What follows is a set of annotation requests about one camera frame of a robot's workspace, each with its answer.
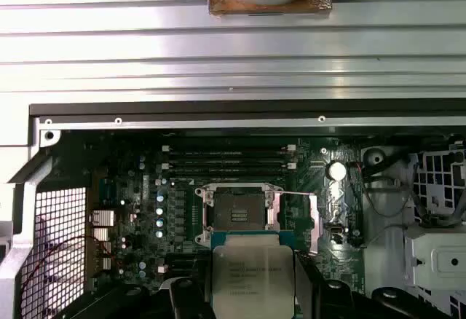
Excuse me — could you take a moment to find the silver metal drive cage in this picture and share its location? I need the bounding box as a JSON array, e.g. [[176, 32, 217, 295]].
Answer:
[[402, 140, 466, 319]]

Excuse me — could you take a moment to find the green motherboard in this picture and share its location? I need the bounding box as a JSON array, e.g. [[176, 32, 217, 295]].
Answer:
[[85, 129, 367, 300]]

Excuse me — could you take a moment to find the silver CPU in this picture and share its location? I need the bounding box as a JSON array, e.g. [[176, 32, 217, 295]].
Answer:
[[210, 229, 298, 319]]

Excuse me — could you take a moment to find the black PC case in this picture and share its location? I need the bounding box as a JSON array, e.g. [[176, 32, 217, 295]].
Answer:
[[0, 102, 466, 319]]

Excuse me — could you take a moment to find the metal socket cover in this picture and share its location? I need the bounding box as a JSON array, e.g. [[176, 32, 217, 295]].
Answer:
[[267, 189, 323, 254]]

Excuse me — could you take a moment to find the CPU socket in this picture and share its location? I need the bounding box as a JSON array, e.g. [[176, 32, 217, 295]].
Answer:
[[194, 182, 285, 253]]

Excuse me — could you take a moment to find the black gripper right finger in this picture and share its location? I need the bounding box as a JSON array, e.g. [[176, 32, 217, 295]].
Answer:
[[294, 252, 449, 319]]

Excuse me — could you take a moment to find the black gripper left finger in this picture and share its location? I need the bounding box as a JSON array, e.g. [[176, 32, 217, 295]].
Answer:
[[54, 277, 219, 319]]

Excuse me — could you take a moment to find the black RAM slot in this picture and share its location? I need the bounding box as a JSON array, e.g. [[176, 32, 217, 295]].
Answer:
[[167, 172, 288, 182], [162, 144, 296, 154], [167, 153, 288, 163], [162, 162, 296, 173]]

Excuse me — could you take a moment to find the silver coin battery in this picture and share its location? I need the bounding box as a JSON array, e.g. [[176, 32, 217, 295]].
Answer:
[[326, 159, 347, 182]]

